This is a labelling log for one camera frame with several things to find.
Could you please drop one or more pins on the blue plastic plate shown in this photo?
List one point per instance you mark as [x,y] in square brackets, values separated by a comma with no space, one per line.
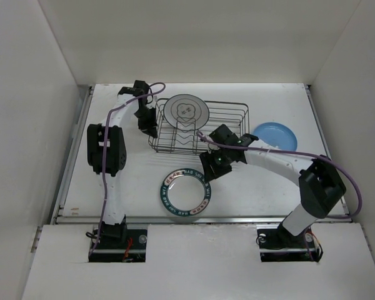
[277,135]

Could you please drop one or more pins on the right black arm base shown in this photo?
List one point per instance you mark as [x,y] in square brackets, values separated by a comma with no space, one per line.
[277,246]

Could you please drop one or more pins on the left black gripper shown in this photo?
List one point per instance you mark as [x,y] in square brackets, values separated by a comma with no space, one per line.
[149,128]

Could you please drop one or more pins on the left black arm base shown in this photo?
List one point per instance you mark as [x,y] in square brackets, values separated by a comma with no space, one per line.
[117,244]

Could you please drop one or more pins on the white flower pattern plate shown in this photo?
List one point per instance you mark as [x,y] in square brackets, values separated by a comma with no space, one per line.
[186,112]

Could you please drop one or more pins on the green rimmed lettered plate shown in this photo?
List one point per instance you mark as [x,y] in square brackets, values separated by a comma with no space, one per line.
[184,192]

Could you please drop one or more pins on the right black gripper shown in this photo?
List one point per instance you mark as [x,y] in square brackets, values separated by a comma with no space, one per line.
[207,159]

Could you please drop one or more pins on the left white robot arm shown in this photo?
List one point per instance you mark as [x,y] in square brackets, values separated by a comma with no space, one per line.
[107,154]

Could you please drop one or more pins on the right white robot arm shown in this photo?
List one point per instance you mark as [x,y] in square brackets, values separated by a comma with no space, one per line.
[320,185]

